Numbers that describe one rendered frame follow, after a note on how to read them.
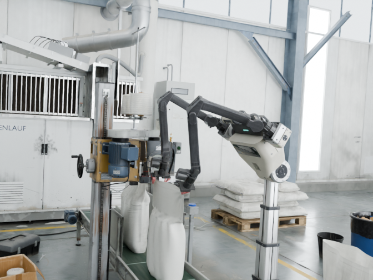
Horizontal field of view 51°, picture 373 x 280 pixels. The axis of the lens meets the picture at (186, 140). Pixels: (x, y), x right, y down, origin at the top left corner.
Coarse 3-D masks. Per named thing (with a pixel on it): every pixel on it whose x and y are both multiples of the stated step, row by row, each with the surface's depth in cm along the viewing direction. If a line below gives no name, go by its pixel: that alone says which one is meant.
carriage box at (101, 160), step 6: (90, 144) 306; (96, 144) 289; (138, 144) 299; (90, 150) 306; (90, 156) 305; (96, 156) 288; (102, 156) 287; (108, 156) 289; (138, 156) 299; (96, 162) 288; (102, 162) 288; (138, 162) 299; (96, 168) 287; (102, 168) 288; (132, 168) 298; (138, 168) 300; (90, 174) 304; (96, 174) 287; (132, 174) 298; (138, 174) 300; (96, 180) 286; (102, 180) 289; (108, 180) 291; (114, 180) 293; (120, 180) 295; (126, 180) 296; (132, 180) 299; (138, 180) 300
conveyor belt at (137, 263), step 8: (88, 216) 440; (128, 248) 340; (128, 256) 321; (136, 256) 322; (144, 256) 323; (128, 264) 303; (136, 264) 304; (144, 264) 305; (136, 272) 289; (144, 272) 289; (184, 272) 293
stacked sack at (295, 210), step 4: (280, 208) 585; (284, 208) 586; (288, 208) 589; (292, 208) 591; (296, 208) 592; (300, 208) 596; (304, 208) 597; (280, 212) 575; (284, 212) 579; (288, 212) 581; (292, 212) 584; (296, 212) 588; (300, 212) 591; (304, 212) 593; (280, 216) 577; (284, 216) 581; (288, 216) 586
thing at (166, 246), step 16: (160, 192) 279; (176, 192) 265; (160, 208) 279; (176, 208) 265; (160, 224) 270; (176, 224) 266; (160, 240) 268; (176, 240) 263; (160, 256) 267; (176, 256) 263; (160, 272) 267; (176, 272) 264
